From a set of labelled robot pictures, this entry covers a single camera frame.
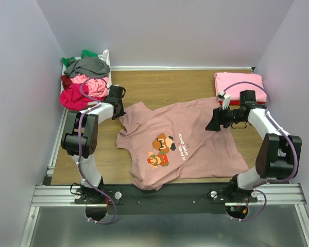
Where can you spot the pink t-shirt in basket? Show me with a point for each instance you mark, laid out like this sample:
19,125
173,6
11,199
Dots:
97,88

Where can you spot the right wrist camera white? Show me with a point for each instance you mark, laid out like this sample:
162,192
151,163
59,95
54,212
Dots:
224,98

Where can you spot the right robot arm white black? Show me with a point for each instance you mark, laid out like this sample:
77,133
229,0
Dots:
278,157

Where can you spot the folded light pink t-shirt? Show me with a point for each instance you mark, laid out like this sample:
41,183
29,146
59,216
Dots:
226,79

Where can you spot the dark red t-shirt in basket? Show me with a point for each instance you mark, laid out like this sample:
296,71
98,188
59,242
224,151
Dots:
66,82

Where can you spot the green t-shirt in basket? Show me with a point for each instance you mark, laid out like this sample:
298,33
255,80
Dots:
85,53

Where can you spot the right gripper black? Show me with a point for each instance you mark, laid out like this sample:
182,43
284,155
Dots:
220,116

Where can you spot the folded red t-shirt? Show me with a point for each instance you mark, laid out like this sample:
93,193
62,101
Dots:
232,102

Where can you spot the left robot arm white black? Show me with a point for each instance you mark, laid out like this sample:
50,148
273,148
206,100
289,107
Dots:
79,140

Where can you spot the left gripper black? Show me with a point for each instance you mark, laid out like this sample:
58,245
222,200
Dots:
118,108

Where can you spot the dusty pink printed t-shirt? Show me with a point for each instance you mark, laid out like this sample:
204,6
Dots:
172,143

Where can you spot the white laundry basket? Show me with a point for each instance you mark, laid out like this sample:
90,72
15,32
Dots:
104,56

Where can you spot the grey t-shirt in basket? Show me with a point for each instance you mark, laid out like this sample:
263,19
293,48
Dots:
89,66

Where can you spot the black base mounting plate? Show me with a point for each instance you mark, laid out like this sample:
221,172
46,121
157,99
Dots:
184,198

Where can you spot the aluminium frame rail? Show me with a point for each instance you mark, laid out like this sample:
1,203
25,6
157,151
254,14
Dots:
55,220

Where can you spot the magenta t-shirt in basket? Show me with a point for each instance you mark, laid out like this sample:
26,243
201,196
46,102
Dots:
74,100

